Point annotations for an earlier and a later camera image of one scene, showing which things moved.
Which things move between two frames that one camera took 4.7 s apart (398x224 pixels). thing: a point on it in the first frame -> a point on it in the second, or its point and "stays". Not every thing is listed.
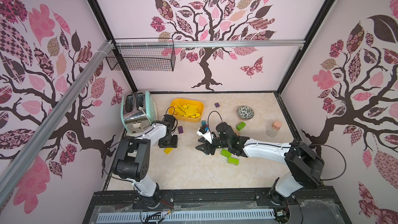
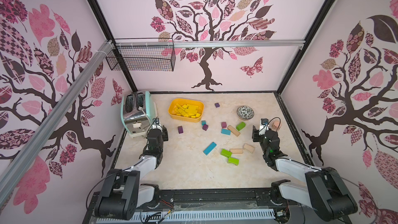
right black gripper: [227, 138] -> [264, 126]
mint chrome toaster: [139, 111] stays
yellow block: [192, 109] stays
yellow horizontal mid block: [191, 111] stays
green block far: [241, 126] stays
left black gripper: [174, 144] -> [166, 134]
